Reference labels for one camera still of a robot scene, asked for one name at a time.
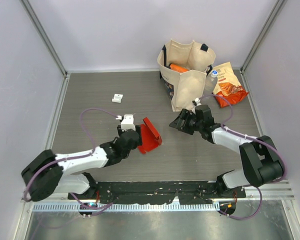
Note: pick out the aluminium frame post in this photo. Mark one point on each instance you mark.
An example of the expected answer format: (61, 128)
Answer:
(274, 13)
(43, 35)

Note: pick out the red cardboard paper box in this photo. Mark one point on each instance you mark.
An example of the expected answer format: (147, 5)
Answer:
(151, 138)

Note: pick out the beige canvas tote bag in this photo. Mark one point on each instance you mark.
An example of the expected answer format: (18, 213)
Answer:
(183, 88)

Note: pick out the left aluminium frame post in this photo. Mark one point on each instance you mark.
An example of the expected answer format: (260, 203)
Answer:
(43, 35)

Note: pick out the slotted cable duct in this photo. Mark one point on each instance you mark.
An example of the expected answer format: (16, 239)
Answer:
(175, 206)

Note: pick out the right aluminium frame post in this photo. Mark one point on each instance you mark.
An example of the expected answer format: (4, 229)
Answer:
(274, 13)

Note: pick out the small white plastic bracket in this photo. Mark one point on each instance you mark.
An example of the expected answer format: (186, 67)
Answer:
(117, 98)

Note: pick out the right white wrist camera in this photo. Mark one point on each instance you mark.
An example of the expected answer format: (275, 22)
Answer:
(196, 102)

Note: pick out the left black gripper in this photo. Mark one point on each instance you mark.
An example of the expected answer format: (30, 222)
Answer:
(139, 141)

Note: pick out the orange chips bag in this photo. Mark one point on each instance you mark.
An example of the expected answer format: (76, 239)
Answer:
(228, 88)

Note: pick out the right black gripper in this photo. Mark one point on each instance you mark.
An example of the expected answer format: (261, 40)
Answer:
(185, 115)

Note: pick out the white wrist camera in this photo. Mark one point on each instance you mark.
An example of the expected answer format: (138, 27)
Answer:
(196, 102)
(126, 122)

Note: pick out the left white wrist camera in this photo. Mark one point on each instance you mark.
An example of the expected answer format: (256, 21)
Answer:
(126, 122)

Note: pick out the clear plastic water bottle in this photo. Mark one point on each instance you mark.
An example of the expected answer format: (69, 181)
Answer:
(210, 82)

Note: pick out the orange item in bag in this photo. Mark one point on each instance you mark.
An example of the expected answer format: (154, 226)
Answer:
(177, 68)

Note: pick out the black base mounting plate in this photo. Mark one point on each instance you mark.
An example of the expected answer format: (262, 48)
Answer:
(158, 192)

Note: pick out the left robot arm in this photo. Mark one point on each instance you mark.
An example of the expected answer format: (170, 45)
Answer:
(44, 173)

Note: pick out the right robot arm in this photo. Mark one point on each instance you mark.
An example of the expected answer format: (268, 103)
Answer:
(260, 160)

